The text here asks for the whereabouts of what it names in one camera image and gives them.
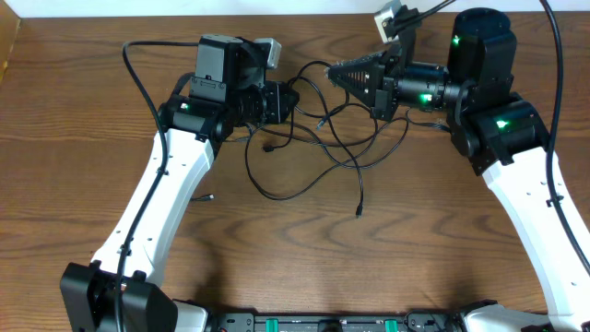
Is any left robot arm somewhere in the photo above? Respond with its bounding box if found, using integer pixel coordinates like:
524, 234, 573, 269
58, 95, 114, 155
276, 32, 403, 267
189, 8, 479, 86
60, 34, 299, 331

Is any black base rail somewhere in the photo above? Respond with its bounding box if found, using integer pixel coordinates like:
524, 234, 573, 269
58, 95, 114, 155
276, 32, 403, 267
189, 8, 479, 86
174, 298, 549, 332

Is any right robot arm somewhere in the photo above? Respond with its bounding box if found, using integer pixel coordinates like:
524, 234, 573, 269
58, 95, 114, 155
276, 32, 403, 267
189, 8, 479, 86
326, 1, 589, 331

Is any black USB cable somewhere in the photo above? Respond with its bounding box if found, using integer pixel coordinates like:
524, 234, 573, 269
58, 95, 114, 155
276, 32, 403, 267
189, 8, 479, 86
191, 114, 411, 203
261, 59, 380, 219

